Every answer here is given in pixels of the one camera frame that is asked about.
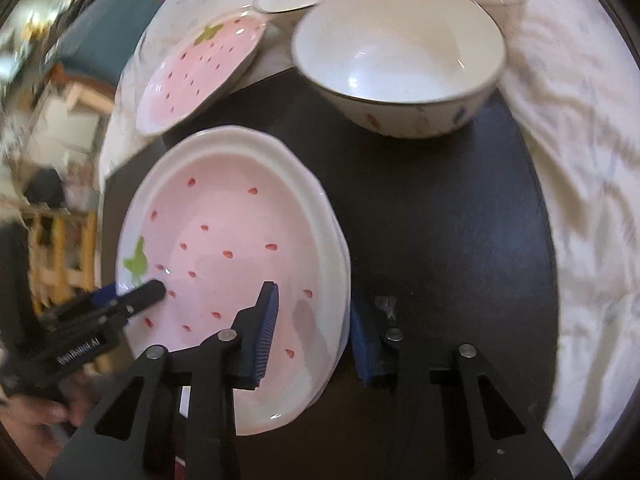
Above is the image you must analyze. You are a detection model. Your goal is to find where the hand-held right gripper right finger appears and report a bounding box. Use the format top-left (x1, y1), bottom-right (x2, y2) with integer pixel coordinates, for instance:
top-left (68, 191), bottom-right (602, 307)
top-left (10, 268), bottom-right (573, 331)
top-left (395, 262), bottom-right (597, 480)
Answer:
top-left (350, 297), bottom-right (572, 480)

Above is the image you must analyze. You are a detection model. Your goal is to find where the white printed blanket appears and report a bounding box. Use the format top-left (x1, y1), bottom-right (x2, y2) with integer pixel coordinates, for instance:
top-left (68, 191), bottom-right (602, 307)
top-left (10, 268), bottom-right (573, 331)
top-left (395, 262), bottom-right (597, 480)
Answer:
top-left (97, 0), bottom-right (640, 478)

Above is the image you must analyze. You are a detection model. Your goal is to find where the dark brown board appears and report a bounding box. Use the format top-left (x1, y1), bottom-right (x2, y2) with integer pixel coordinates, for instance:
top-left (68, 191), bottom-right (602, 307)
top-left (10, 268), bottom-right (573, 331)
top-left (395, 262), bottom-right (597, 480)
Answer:
top-left (102, 67), bottom-right (560, 480)

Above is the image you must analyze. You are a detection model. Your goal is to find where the small pink strawberry plate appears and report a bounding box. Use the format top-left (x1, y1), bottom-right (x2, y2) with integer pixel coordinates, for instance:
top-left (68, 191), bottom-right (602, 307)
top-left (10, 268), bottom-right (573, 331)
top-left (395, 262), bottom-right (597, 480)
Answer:
top-left (136, 12), bottom-right (268, 136)

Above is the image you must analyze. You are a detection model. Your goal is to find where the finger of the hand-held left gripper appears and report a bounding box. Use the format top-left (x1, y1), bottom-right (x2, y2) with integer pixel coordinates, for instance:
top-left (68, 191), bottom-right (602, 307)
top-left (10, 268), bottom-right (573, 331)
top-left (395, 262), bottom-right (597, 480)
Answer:
top-left (102, 280), bottom-right (167, 323)
top-left (40, 284), bottom-right (121, 327)

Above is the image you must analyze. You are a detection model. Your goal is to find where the yellow wooden rack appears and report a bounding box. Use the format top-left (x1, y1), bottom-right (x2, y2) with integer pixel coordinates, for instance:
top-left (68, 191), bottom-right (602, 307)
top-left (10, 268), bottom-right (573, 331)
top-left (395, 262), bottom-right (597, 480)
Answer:
top-left (20, 205), bottom-right (98, 313)

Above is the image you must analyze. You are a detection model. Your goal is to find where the person's left hand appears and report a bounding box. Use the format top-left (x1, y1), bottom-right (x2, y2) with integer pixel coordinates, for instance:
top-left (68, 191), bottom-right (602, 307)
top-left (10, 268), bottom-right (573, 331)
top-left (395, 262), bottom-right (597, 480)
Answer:
top-left (4, 375), bottom-right (98, 461)

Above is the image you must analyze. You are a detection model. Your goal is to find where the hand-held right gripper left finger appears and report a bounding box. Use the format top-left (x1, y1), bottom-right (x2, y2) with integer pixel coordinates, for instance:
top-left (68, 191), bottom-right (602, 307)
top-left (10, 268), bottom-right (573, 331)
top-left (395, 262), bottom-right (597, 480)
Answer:
top-left (47, 281), bottom-right (279, 480)

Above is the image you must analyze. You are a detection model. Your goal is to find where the large pink strawberry plate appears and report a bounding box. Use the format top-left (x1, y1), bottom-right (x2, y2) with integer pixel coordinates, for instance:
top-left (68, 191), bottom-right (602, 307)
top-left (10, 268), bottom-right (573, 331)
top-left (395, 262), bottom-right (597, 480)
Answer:
top-left (272, 135), bottom-right (353, 418)
top-left (116, 125), bottom-right (335, 436)

